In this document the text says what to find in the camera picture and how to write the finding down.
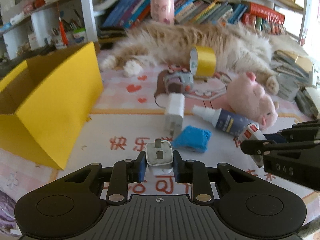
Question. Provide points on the red tassel ornament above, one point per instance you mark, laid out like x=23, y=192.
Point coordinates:
x=62, y=32

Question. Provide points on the small white charger plug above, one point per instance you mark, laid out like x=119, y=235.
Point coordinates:
x=159, y=157

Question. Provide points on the blue bag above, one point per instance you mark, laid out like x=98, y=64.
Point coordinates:
x=193, y=138

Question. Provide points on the stack of papers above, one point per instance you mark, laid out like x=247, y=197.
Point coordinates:
x=298, y=79

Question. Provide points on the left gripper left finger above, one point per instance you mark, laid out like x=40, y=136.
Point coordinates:
x=122, y=174

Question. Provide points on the white green lid jar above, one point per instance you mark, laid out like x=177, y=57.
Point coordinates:
x=80, y=36

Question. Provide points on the pink plush pig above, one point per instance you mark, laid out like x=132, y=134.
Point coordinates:
x=248, y=98

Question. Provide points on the yellow tape roll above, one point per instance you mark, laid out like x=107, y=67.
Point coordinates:
x=202, y=62

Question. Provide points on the fluffy orange white cat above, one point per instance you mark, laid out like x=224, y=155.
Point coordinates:
x=238, y=49

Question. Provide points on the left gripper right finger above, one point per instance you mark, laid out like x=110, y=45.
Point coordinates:
x=197, y=175

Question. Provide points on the pink checkered tablecloth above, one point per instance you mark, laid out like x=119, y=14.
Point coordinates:
x=120, y=124

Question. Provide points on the white tall charger plug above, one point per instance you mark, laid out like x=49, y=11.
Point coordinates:
x=174, y=114

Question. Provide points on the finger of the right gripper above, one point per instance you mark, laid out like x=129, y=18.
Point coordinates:
x=259, y=147
x=301, y=132

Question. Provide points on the white bookshelf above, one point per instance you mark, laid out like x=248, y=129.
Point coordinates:
x=33, y=24

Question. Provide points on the small toy truck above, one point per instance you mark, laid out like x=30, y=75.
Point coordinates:
x=178, y=81

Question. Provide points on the yellow cardboard box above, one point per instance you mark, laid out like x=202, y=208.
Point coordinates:
x=45, y=101

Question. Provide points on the navy spray bottle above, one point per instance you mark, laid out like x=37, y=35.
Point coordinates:
x=224, y=120

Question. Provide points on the pink cartoon cup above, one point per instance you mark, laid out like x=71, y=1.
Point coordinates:
x=163, y=11

